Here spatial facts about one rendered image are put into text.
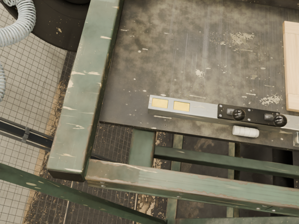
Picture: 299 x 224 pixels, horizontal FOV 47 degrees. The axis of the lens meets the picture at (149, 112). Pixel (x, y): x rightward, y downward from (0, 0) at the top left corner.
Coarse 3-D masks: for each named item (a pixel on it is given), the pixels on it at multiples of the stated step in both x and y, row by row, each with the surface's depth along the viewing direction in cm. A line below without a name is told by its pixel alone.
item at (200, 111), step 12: (156, 96) 110; (156, 108) 108; (168, 108) 109; (192, 108) 109; (204, 108) 110; (216, 108) 110; (204, 120) 111; (216, 120) 110; (228, 120) 109; (288, 120) 110; (288, 132) 111
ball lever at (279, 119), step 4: (264, 116) 108; (268, 116) 107; (272, 116) 108; (276, 116) 98; (280, 116) 97; (284, 116) 97; (276, 120) 97; (280, 120) 96; (284, 120) 96; (276, 124) 98; (280, 124) 97; (284, 124) 97
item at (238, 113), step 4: (228, 108) 108; (236, 108) 98; (240, 108) 98; (228, 112) 108; (232, 112) 98; (236, 112) 97; (240, 112) 96; (244, 112) 97; (232, 116) 98; (236, 116) 97; (240, 116) 96; (244, 116) 97; (236, 120) 98; (240, 120) 97
